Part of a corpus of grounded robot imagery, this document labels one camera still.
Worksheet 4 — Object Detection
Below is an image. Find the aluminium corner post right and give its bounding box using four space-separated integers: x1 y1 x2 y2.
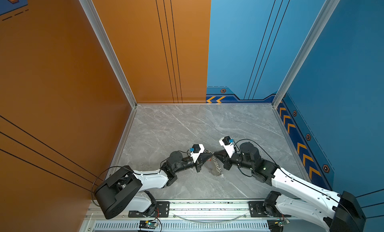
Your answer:
272 0 341 109

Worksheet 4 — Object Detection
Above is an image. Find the aluminium corner post left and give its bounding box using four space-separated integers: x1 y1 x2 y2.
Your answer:
79 0 138 109

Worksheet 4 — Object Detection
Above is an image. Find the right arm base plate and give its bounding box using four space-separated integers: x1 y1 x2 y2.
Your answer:
248 201 283 218

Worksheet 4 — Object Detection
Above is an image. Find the green circuit board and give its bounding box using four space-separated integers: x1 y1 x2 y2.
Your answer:
138 221 160 232
267 220 291 232

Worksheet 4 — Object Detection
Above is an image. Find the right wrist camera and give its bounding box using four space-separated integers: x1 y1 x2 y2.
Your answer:
219 136 237 158

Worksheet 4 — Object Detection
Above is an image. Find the green circuit board left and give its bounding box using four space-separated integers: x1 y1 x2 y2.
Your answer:
138 221 160 232

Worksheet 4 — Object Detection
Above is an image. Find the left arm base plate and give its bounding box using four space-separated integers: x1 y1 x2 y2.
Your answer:
128 201 170 218

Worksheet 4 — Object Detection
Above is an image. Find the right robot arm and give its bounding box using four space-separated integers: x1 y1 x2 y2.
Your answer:
214 137 367 232

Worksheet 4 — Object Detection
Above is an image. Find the green circuit board right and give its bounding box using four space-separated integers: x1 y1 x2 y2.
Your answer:
267 220 291 232

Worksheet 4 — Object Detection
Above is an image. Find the aluminium corner post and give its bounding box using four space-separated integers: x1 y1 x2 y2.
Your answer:
79 0 138 109
272 0 341 109

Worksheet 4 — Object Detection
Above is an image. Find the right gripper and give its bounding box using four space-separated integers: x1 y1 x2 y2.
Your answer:
212 149 254 172

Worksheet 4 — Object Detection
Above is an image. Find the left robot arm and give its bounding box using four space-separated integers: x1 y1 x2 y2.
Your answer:
94 151 213 220

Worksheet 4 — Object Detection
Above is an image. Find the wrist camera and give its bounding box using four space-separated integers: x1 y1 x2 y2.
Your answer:
219 136 237 158
188 144 205 163

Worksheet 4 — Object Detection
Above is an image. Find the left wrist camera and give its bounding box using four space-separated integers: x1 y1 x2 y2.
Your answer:
188 144 205 163

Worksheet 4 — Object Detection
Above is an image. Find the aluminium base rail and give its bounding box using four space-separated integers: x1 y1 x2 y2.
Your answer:
80 199 325 232

